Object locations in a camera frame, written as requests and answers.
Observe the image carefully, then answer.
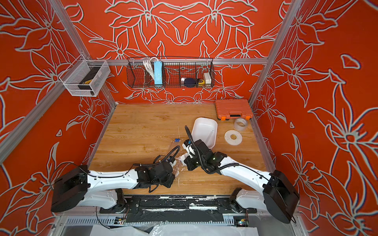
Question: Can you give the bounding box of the white wipe tissue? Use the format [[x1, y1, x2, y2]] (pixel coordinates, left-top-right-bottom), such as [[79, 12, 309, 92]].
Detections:
[[177, 153, 189, 168]]

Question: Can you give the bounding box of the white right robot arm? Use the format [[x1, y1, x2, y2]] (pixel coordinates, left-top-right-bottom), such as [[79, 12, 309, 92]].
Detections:
[[183, 139, 300, 224]]

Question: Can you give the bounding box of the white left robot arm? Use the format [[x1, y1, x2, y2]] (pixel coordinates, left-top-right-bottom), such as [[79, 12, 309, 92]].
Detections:
[[51, 162, 175, 213]]

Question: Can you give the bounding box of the white plastic tray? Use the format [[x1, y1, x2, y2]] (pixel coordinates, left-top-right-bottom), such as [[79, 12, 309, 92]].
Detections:
[[192, 118, 218, 149]]

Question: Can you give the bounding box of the white flat tape disc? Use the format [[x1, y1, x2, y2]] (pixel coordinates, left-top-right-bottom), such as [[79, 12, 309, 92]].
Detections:
[[224, 130, 243, 146]]

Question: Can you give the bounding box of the clear tape roll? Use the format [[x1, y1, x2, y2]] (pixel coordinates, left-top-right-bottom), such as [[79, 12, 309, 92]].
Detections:
[[234, 118, 248, 132]]

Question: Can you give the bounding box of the orange tool case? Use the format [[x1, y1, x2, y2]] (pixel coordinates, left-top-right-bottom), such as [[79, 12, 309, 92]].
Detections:
[[215, 99, 253, 121]]

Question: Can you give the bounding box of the dark round object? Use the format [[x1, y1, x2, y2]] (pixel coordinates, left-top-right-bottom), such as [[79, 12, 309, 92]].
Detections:
[[184, 78, 197, 88]]

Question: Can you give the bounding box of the white small box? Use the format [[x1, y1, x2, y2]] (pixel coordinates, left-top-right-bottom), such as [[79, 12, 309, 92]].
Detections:
[[203, 72, 212, 85]]

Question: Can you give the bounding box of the light blue box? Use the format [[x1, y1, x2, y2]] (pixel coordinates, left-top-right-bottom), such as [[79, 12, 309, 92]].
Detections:
[[154, 61, 163, 87]]

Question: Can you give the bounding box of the black yellow item in box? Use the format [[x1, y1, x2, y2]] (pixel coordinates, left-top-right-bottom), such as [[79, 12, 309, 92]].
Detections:
[[78, 67, 100, 90]]

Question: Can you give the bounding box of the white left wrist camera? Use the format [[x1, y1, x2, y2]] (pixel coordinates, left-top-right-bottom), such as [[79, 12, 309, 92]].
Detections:
[[167, 157, 177, 167]]

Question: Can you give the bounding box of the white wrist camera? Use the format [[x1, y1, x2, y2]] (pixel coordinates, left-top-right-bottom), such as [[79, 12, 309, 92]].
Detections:
[[182, 139, 196, 158], [167, 157, 177, 167]]

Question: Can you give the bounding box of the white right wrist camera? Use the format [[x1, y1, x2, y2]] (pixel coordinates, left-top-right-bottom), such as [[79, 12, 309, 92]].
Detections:
[[182, 139, 196, 158]]

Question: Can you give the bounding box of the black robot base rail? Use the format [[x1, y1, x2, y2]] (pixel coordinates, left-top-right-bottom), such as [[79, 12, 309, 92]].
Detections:
[[97, 195, 257, 225]]

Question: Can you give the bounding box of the black wire basket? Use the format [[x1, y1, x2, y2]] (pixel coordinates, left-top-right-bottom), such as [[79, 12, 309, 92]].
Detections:
[[127, 57, 215, 89]]

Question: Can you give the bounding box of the white cable bundle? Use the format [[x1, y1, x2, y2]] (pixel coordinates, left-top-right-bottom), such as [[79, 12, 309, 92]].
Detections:
[[143, 58, 156, 82]]

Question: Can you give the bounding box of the clear acrylic wall box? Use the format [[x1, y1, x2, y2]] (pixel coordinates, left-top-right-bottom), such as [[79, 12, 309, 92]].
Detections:
[[59, 55, 110, 97]]

